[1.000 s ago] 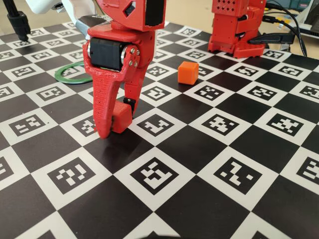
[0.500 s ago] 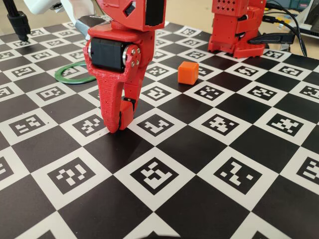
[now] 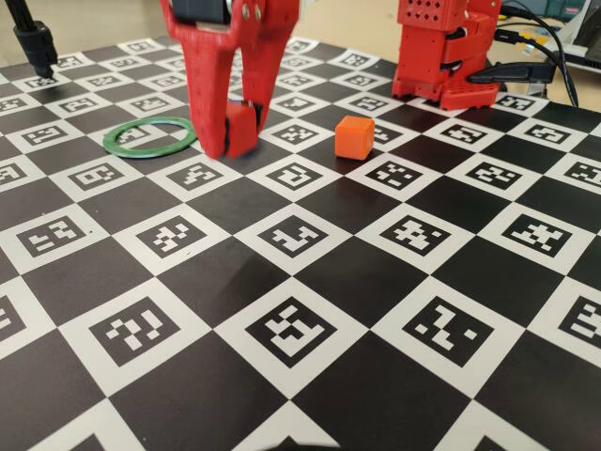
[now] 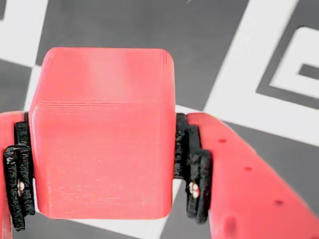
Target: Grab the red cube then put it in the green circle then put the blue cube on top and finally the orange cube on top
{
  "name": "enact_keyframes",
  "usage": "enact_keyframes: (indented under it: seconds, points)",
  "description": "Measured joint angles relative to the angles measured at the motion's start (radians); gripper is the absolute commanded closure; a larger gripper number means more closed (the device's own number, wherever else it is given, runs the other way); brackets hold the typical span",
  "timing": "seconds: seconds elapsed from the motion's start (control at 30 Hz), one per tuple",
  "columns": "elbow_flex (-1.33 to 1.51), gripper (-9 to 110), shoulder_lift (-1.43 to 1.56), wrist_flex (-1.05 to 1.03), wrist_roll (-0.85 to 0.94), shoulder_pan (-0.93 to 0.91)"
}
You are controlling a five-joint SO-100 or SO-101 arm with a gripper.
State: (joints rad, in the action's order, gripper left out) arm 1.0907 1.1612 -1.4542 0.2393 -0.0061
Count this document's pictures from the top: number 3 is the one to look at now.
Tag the red cube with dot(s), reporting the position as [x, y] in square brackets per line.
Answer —
[241, 131]

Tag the black white marker mat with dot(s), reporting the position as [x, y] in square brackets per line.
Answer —
[361, 282]

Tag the orange cube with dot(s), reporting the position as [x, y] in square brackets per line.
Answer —
[354, 138]

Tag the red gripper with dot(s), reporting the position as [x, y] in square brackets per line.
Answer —
[203, 61]

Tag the red robot arm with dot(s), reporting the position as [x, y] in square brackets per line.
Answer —
[422, 47]

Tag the silver laptop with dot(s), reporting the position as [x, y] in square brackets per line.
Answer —
[587, 28]

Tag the dark green box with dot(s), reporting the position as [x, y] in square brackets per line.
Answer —
[563, 5]

